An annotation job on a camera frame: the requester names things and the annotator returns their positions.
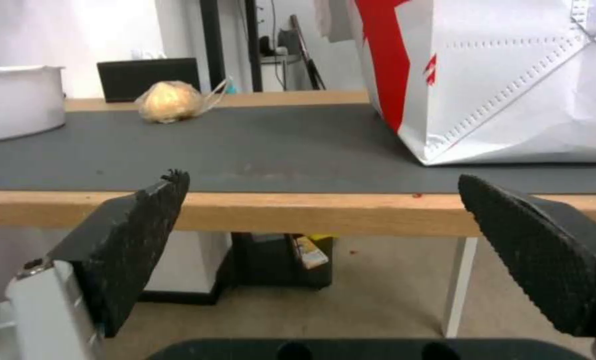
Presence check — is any black rectangular box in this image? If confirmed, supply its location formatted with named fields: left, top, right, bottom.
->
left=96, top=57, right=203, bottom=104

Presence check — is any white hanging cloth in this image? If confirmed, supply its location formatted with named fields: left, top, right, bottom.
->
left=312, top=0, right=359, bottom=43

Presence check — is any white round container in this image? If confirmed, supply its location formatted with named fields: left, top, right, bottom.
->
left=0, top=64, right=67, bottom=145

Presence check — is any white pedestal with black base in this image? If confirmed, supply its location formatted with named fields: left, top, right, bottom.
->
left=137, top=230, right=235, bottom=305

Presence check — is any white table leg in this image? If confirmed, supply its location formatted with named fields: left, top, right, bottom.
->
left=442, top=236, right=480, bottom=338

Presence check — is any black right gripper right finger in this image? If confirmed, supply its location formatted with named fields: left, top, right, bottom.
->
left=457, top=173, right=596, bottom=360

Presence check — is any black cart under table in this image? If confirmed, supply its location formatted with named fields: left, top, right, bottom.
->
left=230, top=232, right=337, bottom=292

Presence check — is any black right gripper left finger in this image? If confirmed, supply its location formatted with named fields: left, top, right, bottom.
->
left=0, top=168, right=191, bottom=360

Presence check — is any clear bag of yellow trash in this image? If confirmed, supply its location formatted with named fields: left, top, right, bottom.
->
left=135, top=78, right=234, bottom=125

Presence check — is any white red takeout bag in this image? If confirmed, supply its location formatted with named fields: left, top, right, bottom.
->
left=351, top=0, right=596, bottom=166

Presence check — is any grey table mat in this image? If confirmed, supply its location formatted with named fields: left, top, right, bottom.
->
left=0, top=104, right=596, bottom=196

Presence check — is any black floor stand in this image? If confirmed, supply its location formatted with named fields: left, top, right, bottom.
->
left=243, top=0, right=328, bottom=93

